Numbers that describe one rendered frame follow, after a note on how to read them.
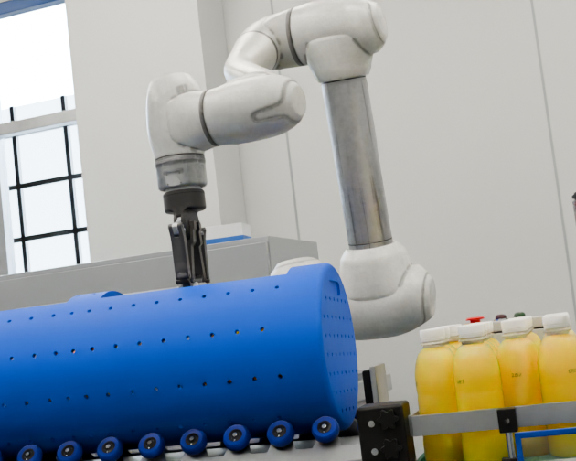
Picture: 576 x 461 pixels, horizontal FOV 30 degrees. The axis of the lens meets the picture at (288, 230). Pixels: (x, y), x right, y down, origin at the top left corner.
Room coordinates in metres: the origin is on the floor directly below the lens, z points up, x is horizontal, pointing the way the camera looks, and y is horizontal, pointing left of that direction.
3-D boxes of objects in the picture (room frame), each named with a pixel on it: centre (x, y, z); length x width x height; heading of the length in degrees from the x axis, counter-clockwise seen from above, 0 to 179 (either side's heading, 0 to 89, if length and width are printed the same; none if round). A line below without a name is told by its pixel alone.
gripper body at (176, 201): (1.89, 0.18, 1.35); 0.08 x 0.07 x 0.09; 166
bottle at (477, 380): (1.61, -0.26, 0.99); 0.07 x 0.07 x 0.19
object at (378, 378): (1.81, -0.12, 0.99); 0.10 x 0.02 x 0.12; 166
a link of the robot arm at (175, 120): (1.88, 0.17, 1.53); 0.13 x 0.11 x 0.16; 68
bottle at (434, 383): (1.66, -0.20, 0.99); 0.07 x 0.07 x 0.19
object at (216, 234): (3.75, 0.26, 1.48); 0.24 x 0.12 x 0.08; 78
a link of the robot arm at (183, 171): (1.89, 0.18, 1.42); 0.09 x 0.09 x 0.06
